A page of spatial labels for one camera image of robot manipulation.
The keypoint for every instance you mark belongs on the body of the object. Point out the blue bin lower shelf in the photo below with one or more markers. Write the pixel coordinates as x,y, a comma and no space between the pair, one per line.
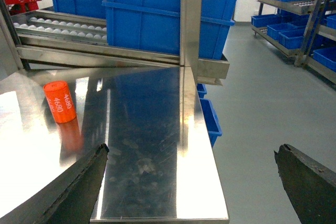
293,39

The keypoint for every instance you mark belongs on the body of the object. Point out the red metal cart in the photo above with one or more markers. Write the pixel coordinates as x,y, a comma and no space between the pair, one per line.
21,6

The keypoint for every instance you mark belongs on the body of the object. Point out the steel roller rack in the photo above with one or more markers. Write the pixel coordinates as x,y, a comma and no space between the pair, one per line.
73,40

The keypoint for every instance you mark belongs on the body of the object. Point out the steel shelf rack right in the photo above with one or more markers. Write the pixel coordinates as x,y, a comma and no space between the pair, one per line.
275,16

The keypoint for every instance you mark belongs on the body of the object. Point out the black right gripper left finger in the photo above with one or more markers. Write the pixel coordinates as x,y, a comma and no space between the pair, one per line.
70,197

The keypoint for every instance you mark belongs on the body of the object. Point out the large blue stacked crate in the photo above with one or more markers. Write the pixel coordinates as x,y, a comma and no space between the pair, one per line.
154,25

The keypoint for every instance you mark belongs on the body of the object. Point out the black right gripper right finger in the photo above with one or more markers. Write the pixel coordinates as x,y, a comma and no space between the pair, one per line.
309,185

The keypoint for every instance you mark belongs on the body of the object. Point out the blue bin under table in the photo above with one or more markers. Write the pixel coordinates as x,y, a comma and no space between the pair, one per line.
211,121

